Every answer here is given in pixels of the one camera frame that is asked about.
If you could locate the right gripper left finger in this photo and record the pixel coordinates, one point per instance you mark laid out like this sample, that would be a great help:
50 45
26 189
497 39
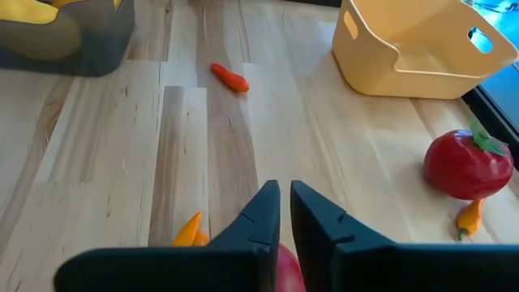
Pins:
243 263

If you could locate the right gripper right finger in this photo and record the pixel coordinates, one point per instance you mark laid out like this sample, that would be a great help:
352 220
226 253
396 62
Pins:
344 263

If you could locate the yellow plastic basket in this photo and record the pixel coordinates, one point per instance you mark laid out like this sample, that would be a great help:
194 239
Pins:
373 69

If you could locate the red toy chili pepper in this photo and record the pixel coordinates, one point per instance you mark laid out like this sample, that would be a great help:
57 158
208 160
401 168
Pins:
229 78

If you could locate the gray translucent plastic basket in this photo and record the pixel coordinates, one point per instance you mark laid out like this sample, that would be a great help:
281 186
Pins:
105 48

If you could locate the yellow toy lemon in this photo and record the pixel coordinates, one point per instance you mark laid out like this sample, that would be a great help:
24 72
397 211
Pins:
73 3

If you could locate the orange toy chili pepper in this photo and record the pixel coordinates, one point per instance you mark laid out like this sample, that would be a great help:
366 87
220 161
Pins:
200 240
469 221
188 233

